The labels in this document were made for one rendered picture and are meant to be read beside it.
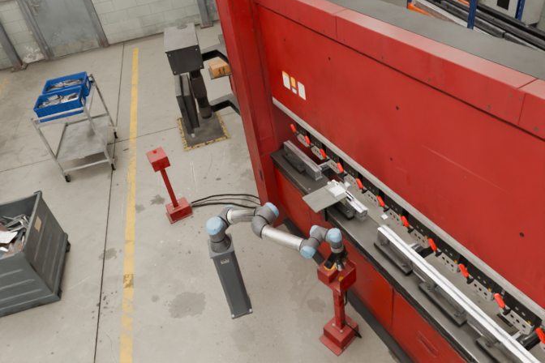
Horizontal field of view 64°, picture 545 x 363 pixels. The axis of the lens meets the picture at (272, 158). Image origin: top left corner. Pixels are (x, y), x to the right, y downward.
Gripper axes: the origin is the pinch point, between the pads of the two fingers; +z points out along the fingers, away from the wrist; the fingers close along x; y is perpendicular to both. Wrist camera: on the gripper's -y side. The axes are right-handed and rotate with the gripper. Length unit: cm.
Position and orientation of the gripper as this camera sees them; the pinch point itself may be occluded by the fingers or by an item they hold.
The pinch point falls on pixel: (338, 270)
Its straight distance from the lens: 285.0
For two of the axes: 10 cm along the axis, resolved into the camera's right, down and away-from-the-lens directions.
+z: 2.1, 7.4, 6.4
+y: 7.2, -5.6, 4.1
